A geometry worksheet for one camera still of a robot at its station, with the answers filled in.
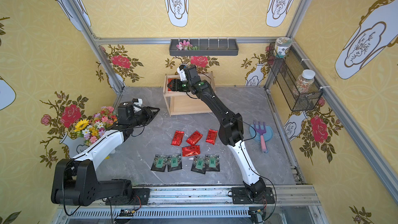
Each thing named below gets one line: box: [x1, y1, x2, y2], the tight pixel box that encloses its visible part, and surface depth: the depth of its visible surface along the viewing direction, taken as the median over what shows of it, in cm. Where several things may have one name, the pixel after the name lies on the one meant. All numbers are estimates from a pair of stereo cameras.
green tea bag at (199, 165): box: [190, 155, 206, 175], surface depth 85 cm
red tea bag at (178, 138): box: [171, 130, 185, 147], surface depth 94 cm
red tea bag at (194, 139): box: [186, 130, 204, 146], surface depth 94 cm
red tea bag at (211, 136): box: [205, 128, 218, 145], surface depth 94 cm
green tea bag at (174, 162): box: [166, 153, 183, 173], surface depth 86 cm
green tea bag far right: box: [204, 154, 221, 172], surface depth 86 cm
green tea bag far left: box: [150, 154, 168, 173], surface depth 86 cm
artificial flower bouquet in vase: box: [59, 106, 118, 159], surface depth 81 cm
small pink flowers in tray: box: [176, 39, 199, 51], surface depth 89 cm
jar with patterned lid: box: [274, 36, 293, 59], surface depth 87 cm
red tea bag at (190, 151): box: [181, 145, 201, 158], surface depth 89 cm
